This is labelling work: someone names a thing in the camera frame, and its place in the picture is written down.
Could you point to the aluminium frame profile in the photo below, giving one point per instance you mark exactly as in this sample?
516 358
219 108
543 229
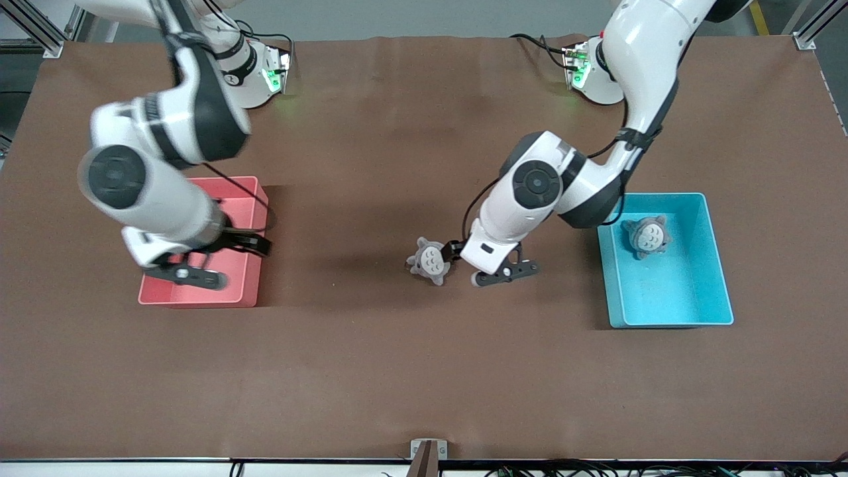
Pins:
50 43
805 40

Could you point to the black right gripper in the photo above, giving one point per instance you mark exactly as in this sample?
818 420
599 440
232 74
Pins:
237 240

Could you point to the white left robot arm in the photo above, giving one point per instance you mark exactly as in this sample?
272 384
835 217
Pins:
649 53

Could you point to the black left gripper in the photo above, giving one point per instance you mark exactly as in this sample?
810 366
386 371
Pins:
455 250

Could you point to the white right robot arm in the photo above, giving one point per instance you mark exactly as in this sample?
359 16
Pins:
152 192

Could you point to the grey metal mount bracket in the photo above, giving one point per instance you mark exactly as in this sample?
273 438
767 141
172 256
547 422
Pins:
428 457

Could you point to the blue plastic box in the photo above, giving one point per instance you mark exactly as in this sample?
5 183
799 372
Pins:
669 291

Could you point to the brown table cover sheet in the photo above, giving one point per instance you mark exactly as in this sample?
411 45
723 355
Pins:
424 364

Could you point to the pink plastic box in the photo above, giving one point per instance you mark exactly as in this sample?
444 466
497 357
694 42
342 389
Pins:
245 285

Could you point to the grey plush toy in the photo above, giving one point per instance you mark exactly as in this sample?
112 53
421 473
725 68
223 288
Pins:
646 237
430 260

